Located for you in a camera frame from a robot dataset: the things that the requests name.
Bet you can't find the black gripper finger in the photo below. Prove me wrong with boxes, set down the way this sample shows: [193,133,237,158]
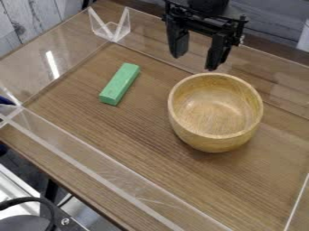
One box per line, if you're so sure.
[166,15,190,59]
[205,33,231,71]

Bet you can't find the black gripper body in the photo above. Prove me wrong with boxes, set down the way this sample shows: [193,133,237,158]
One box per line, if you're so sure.
[162,0,248,46]

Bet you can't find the green rectangular block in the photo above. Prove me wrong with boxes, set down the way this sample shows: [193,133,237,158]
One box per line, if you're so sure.
[99,63,141,106]

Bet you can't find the light wooden bowl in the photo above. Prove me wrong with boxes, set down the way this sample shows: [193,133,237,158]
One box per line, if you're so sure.
[167,72,265,152]

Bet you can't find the clear acrylic tray walls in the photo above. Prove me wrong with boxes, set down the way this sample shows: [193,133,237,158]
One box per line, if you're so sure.
[0,1,309,231]

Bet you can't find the black table leg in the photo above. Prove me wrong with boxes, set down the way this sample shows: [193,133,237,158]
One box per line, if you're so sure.
[44,180,59,202]

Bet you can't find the black metal bracket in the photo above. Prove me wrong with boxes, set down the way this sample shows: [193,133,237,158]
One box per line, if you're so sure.
[40,198,90,231]

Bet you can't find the black cable loop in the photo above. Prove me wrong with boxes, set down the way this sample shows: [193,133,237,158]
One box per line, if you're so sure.
[0,197,58,231]

